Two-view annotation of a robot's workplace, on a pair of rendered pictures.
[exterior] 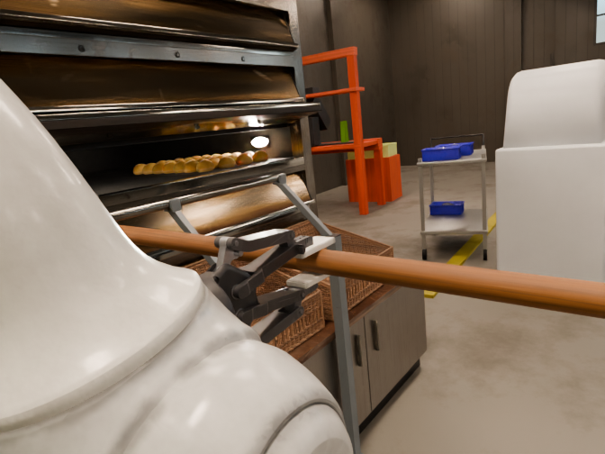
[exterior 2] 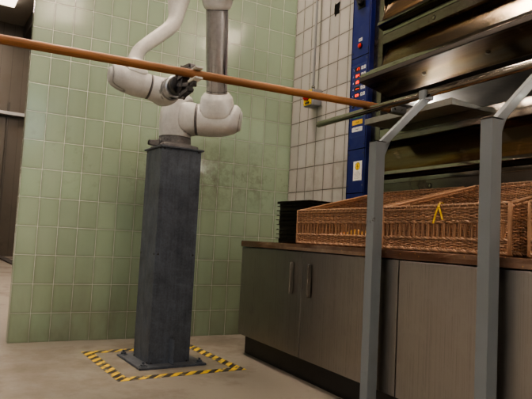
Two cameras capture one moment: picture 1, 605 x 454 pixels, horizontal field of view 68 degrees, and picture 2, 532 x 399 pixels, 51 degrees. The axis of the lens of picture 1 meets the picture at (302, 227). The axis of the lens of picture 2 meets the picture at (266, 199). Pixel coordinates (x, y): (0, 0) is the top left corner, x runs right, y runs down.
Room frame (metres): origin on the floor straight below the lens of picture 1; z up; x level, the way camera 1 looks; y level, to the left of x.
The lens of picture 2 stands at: (1.54, -1.71, 0.59)
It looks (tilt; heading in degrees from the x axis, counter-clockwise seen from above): 4 degrees up; 113
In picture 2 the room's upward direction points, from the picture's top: 3 degrees clockwise
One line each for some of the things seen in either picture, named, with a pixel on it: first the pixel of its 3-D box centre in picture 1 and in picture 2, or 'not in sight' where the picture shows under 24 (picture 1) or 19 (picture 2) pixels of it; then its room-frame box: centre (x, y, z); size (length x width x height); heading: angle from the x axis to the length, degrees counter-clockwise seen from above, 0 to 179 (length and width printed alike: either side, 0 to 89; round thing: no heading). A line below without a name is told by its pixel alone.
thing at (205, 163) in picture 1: (201, 162); not in sight; (2.40, 0.50, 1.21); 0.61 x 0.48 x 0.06; 51
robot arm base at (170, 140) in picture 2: not in sight; (170, 143); (0.08, 0.54, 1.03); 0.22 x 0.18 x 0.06; 55
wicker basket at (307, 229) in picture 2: not in sight; (376, 216); (1.06, 0.69, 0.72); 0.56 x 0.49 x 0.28; 142
